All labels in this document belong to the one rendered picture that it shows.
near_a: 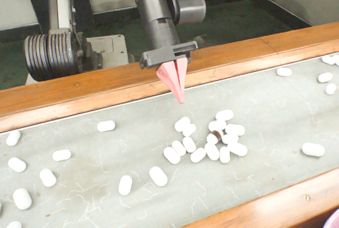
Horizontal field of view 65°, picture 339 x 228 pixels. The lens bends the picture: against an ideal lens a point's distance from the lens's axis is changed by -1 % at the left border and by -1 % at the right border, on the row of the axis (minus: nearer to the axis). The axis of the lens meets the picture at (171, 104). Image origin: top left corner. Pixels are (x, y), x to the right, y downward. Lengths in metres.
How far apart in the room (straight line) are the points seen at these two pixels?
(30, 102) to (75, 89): 0.09
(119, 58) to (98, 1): 1.34
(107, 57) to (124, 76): 0.62
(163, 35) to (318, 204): 0.37
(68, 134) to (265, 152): 0.38
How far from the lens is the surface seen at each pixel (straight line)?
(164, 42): 0.49
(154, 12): 0.51
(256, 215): 0.44
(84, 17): 2.50
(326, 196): 0.49
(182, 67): 0.48
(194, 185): 0.47
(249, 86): 0.67
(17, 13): 2.54
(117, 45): 1.33
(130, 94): 0.61
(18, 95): 0.67
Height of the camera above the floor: 1.15
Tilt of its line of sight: 44 degrees down
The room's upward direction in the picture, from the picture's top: straight up
